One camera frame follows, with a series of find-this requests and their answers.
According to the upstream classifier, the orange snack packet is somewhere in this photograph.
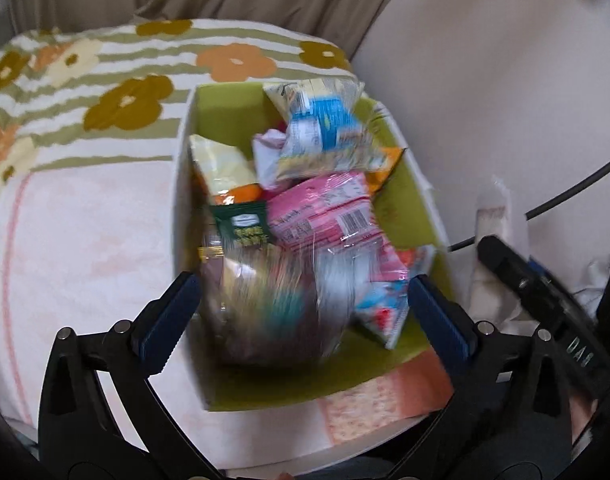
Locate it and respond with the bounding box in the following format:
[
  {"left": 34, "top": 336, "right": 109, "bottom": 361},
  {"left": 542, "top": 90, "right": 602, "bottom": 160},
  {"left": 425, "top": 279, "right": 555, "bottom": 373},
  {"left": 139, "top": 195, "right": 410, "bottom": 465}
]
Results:
[{"left": 365, "top": 147, "right": 408, "bottom": 193}]

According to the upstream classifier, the purple brown snack packet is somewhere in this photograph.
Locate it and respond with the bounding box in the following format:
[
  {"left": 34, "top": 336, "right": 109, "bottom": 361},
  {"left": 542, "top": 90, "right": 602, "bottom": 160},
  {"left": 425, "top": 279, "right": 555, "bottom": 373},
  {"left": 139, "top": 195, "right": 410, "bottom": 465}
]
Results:
[{"left": 199, "top": 245, "right": 356, "bottom": 366}]

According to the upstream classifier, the black cable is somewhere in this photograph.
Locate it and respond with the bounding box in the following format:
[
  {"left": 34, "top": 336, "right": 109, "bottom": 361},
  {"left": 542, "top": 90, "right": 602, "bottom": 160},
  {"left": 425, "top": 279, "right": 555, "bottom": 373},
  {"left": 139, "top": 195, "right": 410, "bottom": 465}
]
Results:
[{"left": 447, "top": 127, "right": 610, "bottom": 253}]

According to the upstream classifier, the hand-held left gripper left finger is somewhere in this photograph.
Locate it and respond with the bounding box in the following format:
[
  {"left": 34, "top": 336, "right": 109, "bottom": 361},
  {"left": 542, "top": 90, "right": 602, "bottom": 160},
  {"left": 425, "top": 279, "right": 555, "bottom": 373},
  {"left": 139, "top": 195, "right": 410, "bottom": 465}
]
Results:
[{"left": 36, "top": 271, "right": 226, "bottom": 480}]

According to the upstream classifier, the green bear print box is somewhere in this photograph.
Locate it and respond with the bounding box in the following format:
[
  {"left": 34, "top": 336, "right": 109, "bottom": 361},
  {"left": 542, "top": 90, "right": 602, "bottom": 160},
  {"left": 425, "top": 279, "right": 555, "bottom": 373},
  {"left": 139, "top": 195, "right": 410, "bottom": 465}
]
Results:
[{"left": 172, "top": 82, "right": 458, "bottom": 411}]

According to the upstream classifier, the white translucent packet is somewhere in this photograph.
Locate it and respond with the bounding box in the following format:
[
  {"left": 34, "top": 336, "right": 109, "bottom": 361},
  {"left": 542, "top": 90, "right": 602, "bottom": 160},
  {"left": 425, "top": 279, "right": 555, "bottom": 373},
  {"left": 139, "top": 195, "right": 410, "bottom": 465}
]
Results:
[{"left": 251, "top": 129, "right": 291, "bottom": 186}]

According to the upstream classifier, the blue and white snack packet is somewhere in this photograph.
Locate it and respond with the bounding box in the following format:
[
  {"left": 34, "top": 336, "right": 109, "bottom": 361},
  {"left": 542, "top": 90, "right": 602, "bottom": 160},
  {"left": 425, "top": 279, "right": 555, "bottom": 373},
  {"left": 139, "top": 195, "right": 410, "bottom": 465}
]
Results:
[{"left": 262, "top": 80, "right": 373, "bottom": 183}]

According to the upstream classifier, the floral striped blanket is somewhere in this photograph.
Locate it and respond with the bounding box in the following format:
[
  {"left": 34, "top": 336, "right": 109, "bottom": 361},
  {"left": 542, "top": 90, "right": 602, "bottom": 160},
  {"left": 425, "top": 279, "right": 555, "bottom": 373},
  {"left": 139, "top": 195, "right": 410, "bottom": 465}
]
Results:
[{"left": 0, "top": 19, "right": 358, "bottom": 221}]

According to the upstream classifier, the pink striped snack bag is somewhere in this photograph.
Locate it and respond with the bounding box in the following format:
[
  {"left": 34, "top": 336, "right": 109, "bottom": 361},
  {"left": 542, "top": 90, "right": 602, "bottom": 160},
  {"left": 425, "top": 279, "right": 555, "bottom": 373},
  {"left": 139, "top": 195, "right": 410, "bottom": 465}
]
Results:
[{"left": 265, "top": 171, "right": 386, "bottom": 253}]

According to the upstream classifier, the red white blue snack packet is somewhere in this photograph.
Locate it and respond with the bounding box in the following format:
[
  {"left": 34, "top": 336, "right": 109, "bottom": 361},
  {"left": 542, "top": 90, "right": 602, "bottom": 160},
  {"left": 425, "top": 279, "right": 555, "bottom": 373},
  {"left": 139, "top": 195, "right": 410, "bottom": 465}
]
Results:
[{"left": 355, "top": 244, "right": 438, "bottom": 351}]

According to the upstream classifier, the small dark green packet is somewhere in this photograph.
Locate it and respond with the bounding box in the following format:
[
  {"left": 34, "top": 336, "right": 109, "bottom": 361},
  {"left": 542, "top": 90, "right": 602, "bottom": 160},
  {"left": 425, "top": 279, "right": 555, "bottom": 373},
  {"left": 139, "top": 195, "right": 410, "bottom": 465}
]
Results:
[{"left": 209, "top": 200, "right": 271, "bottom": 248}]

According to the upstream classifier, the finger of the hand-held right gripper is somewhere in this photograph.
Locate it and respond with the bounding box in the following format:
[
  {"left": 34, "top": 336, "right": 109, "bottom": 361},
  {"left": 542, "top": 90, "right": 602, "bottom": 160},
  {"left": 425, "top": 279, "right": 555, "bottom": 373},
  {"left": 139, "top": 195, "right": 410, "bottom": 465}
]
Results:
[{"left": 477, "top": 235, "right": 566, "bottom": 332}]

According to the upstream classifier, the cream and orange snack bag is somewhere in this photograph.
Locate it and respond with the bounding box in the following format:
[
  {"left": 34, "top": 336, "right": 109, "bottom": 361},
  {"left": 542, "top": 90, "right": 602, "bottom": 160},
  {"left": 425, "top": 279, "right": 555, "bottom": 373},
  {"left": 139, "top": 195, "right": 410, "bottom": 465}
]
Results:
[{"left": 187, "top": 134, "right": 263, "bottom": 206}]

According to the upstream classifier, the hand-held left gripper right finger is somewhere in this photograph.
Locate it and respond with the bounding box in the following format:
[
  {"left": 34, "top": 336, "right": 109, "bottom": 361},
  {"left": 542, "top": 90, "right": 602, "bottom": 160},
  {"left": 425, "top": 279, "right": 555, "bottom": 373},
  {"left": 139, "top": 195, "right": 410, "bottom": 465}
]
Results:
[{"left": 385, "top": 273, "right": 573, "bottom": 480}]

